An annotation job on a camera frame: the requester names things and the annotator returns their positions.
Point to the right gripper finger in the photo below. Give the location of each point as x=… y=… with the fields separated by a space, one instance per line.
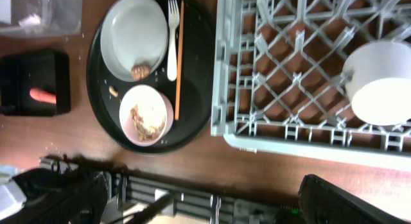
x=324 y=202

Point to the white plastic cup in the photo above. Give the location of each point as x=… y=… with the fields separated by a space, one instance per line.
x=379 y=82

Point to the white bowl with food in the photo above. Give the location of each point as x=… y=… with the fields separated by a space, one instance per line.
x=146 y=115

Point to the wooden chopstick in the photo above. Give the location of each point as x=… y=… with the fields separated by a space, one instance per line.
x=179 y=61

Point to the white plastic fork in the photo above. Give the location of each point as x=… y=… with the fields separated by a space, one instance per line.
x=173 y=23

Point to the grey round plate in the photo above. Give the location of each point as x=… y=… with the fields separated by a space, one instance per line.
x=134 y=32

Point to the orange carrot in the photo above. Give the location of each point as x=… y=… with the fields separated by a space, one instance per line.
x=42 y=96

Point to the white tissue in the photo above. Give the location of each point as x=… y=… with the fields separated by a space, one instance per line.
x=30 y=20

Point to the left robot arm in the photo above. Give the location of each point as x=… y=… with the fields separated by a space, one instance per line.
x=47 y=196

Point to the grey dishwasher rack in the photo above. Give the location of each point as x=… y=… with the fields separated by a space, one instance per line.
x=279 y=83

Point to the brown food lump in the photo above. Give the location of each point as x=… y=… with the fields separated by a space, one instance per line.
x=139 y=72

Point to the peanut shell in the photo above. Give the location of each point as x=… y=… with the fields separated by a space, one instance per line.
x=113 y=91

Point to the round black serving tray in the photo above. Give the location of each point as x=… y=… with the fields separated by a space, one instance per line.
x=196 y=87

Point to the clear plastic bin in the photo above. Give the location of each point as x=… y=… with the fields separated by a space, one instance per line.
x=59 y=18

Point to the black rectangular tray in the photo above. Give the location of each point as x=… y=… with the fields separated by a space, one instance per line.
x=45 y=69

